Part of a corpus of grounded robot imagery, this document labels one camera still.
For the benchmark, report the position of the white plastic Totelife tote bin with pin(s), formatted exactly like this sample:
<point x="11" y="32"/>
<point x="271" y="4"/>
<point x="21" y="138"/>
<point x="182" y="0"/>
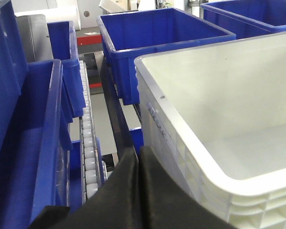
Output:
<point x="215" y="117"/>

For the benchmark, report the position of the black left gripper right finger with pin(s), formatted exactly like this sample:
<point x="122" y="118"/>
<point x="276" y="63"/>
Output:
<point x="164" y="205"/>

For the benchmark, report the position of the blue bin behind tote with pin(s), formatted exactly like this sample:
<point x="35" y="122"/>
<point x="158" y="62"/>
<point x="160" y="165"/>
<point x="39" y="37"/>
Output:
<point x="128" y="35"/>

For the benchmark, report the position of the blue bin destination left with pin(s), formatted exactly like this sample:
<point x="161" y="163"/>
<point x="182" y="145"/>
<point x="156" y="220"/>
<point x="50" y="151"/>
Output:
<point x="40" y="94"/>

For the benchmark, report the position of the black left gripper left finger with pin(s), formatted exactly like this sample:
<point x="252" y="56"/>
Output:
<point x="113" y="206"/>

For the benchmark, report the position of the destination left roller track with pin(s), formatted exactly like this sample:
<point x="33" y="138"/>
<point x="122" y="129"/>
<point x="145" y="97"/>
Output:
<point x="93" y="168"/>

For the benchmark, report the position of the blue bin far back right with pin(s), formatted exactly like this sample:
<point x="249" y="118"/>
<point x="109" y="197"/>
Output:
<point x="247" y="18"/>

